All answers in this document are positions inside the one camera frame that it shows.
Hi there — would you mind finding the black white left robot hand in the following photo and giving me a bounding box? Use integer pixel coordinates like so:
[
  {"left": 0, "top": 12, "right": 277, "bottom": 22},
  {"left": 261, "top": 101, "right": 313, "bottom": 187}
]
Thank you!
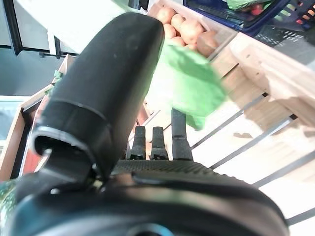
[{"left": 9, "top": 12, "right": 289, "bottom": 236}]

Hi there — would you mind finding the green white napa cabbage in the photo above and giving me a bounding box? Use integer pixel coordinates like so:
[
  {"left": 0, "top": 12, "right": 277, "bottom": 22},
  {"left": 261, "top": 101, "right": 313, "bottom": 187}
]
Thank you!
[
  {"left": 157, "top": 43, "right": 228, "bottom": 131},
  {"left": 225, "top": 0, "right": 273, "bottom": 11}
]

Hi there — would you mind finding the blue plastic shopping basket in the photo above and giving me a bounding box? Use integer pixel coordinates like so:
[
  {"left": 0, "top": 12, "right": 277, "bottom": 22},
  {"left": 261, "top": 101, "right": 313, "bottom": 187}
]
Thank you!
[{"left": 183, "top": 0, "right": 315, "bottom": 47}]

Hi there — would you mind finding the green broccoli with leaves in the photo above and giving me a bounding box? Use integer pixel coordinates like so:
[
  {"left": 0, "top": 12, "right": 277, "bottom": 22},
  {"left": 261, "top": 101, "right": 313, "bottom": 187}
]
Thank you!
[{"left": 52, "top": 69, "right": 65, "bottom": 85}]

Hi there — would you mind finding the wooden carrot crate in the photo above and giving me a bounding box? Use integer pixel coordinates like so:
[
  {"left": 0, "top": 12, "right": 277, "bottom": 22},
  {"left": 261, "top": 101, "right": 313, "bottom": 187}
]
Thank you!
[{"left": 0, "top": 54, "right": 77, "bottom": 181}]

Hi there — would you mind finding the white glass door cabinet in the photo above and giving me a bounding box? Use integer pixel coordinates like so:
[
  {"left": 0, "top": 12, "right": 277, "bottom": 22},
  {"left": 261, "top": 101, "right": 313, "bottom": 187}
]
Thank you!
[{"left": 0, "top": 0, "right": 80, "bottom": 59}]

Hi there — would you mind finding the tan potato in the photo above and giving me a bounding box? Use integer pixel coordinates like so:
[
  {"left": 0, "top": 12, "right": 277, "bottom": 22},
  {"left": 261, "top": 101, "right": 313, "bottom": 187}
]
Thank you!
[{"left": 180, "top": 19, "right": 205, "bottom": 45}]

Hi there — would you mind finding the wooden potato crate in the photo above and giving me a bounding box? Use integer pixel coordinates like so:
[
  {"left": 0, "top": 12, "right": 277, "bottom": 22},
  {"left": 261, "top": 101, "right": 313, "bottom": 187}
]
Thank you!
[{"left": 147, "top": 0, "right": 240, "bottom": 77}]

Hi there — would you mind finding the green striped pumpkin with stem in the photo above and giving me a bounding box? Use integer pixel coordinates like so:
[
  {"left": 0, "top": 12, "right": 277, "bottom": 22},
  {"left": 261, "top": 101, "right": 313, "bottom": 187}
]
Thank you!
[{"left": 0, "top": 180, "right": 18, "bottom": 231}]

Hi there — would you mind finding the wooden cabbage crate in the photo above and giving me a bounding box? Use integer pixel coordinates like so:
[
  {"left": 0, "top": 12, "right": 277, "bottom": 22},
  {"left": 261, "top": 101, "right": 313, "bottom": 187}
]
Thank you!
[{"left": 126, "top": 31, "right": 315, "bottom": 236}]

